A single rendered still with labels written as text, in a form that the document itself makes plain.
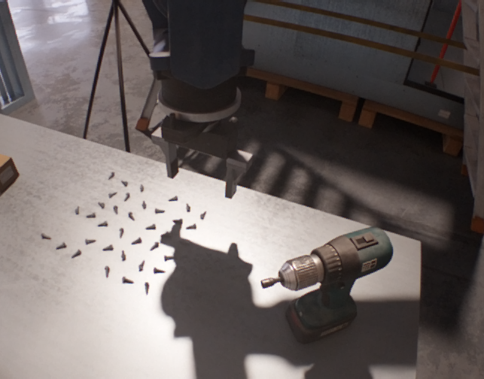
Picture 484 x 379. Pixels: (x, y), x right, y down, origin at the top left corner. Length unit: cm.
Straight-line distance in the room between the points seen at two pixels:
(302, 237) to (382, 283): 20
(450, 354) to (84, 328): 134
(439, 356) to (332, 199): 92
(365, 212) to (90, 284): 145
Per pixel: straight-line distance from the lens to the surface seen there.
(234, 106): 55
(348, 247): 47
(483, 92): 172
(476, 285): 186
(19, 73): 289
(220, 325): 63
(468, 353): 163
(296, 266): 44
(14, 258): 82
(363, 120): 254
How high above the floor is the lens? 123
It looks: 43 degrees down
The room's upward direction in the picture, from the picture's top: 5 degrees clockwise
